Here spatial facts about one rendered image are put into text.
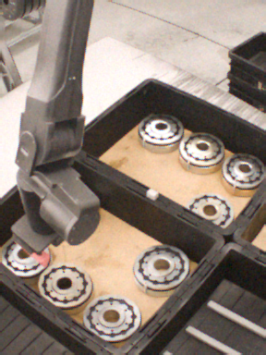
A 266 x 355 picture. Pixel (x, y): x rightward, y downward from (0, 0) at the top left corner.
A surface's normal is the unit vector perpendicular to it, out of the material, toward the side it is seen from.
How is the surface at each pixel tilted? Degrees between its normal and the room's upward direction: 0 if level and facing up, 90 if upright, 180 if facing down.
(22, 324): 0
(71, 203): 67
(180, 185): 0
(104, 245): 0
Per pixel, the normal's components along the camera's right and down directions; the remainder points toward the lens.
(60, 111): 0.75, 0.36
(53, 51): -0.61, 0.23
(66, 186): 0.36, -0.76
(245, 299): -0.04, -0.69
